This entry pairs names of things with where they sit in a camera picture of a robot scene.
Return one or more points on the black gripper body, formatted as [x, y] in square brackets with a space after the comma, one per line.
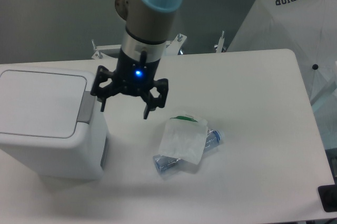
[133, 76]

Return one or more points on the white push-button trash can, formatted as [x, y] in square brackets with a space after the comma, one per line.
[51, 123]

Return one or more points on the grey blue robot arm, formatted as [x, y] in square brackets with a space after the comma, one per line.
[147, 26]

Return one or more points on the white plastic pouch green top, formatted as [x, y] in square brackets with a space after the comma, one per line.
[184, 138]

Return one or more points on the clear plastic water bottle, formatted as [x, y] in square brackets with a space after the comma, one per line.
[163, 164]

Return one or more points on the white umbrella with lettering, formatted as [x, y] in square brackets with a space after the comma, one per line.
[307, 27]

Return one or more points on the black device at edge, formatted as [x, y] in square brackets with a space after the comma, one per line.
[327, 195]

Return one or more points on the white metal base frame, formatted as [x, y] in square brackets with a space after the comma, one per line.
[173, 47]

